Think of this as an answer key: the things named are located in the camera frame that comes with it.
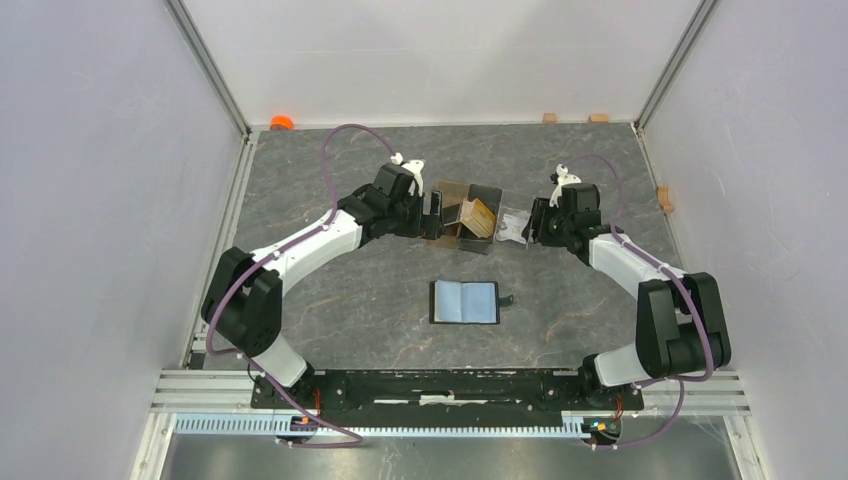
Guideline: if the black credit card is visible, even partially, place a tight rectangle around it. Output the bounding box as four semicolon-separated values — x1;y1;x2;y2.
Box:
440;204;462;228

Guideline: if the amber and black organizer box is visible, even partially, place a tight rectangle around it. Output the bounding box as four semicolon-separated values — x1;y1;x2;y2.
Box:
429;180;503;255

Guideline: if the orange card stack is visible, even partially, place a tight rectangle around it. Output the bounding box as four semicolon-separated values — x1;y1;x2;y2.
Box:
459;198;497;239

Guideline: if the black card holder wallet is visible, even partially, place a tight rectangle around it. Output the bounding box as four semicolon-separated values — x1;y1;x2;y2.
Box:
429;280;514;325

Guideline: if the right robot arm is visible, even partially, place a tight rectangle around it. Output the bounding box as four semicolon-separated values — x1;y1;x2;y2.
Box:
523;183;732;408

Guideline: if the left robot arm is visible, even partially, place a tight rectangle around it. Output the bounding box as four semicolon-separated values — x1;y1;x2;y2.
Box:
200;160;444;408

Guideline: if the curved wooden piece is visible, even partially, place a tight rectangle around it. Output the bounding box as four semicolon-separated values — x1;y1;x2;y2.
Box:
656;185;675;215

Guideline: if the orange round cap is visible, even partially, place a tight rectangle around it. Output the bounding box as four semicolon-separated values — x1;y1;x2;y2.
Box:
269;115;294;131

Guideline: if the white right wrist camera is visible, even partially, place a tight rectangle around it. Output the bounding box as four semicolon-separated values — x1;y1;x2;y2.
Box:
548;164;582;207

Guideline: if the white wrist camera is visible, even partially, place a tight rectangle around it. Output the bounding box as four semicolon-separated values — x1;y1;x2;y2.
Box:
548;164;582;207
389;152;426;198

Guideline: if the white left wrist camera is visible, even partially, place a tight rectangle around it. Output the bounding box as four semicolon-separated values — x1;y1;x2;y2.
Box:
389;152;426;198

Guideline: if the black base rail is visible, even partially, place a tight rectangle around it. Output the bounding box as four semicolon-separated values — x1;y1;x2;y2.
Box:
287;368;644;428

